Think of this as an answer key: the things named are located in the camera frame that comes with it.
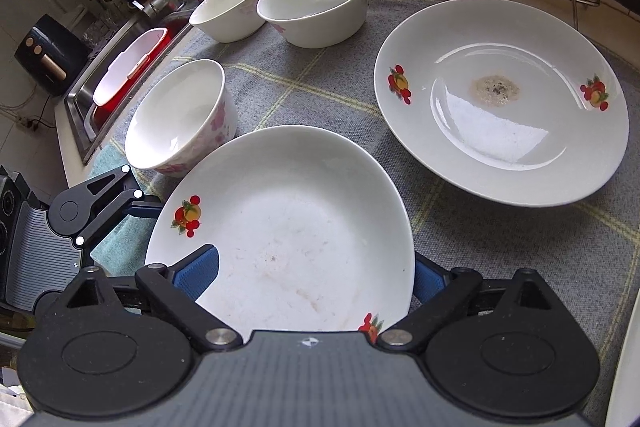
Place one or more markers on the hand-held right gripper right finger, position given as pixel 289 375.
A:
pixel 427 282

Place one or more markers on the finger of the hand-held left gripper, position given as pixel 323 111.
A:
pixel 145 208

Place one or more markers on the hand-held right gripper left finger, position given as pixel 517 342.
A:
pixel 200 269

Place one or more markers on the pink floral bowl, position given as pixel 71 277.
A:
pixel 175 117

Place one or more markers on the white fruit print plate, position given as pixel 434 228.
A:
pixel 300 217

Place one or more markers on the stained fruit print plate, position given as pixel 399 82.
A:
pixel 500 142

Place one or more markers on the small white bowl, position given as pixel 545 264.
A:
pixel 225 2

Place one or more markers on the teal cloth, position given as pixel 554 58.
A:
pixel 125 247

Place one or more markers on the stainless steel sink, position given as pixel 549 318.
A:
pixel 80 107

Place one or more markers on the white plastic board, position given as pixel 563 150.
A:
pixel 125 67

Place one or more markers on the red basin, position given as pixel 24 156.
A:
pixel 162 38

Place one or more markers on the black air fryer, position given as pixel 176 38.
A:
pixel 45 52

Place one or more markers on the grey checked mat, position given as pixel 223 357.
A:
pixel 320 82

